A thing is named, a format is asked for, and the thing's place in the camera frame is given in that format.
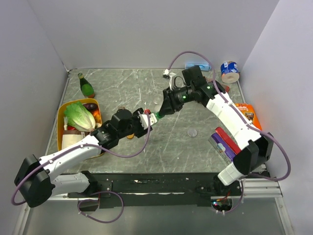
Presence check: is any red flat box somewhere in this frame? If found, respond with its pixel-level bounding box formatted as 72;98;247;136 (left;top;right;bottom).
215;127;241;154

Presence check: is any green lettuce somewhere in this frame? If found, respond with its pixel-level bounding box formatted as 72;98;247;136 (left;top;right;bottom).
64;101;96;132

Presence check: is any purple cable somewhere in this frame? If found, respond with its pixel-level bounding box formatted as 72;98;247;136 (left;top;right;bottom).
11;114;151;206
168;50;291;182

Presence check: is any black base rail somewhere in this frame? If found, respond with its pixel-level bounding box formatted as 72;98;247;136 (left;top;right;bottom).
67;173;242;209

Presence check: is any orange razor package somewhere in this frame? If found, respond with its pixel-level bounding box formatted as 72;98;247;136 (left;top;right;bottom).
235;103;262;130

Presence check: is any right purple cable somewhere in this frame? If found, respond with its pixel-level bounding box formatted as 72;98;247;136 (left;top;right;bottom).
168;50;291;182

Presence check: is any clear plastic lid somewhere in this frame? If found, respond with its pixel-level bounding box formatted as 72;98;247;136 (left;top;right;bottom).
187;128;198;138

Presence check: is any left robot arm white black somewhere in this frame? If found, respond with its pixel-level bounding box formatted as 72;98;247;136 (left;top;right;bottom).
13;108;153;208

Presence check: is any toilet paper roll blue wrap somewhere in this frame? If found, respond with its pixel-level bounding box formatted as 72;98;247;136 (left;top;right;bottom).
221;61;240;84

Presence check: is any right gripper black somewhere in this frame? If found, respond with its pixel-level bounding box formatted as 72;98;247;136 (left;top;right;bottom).
158;86;194;117

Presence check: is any yellow plastic basket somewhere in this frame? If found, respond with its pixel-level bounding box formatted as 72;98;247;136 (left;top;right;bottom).
56;98;102;151

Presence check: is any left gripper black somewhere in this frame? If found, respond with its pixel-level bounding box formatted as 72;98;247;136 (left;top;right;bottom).
118;107;153;139

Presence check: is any purple chocolate bar box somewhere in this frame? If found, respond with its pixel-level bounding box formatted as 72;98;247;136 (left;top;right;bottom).
209;133;236;165

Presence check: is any green plastic bottle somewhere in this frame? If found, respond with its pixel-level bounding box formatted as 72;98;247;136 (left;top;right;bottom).
152;112;164;120

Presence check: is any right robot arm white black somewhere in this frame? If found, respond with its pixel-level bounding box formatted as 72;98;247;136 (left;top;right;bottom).
158;66;273;195

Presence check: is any dark green glass bottle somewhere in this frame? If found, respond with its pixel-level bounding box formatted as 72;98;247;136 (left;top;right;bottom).
78;73;95;98

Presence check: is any red snack bag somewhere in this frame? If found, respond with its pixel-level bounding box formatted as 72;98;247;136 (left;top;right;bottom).
205;77;230;93

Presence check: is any purple eggplant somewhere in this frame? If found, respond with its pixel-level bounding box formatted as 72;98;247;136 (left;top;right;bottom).
83;103;98;112

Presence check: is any blue tissue pack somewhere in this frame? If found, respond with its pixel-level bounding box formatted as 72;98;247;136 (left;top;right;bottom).
185;63;211;71

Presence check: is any orange bottle cap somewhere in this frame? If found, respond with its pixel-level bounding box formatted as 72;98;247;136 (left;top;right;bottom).
127;134;134;140

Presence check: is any aluminium frame rail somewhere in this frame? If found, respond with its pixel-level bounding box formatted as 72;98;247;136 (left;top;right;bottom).
211;178;283;199

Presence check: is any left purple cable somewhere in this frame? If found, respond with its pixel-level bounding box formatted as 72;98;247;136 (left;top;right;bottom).
11;114;151;206

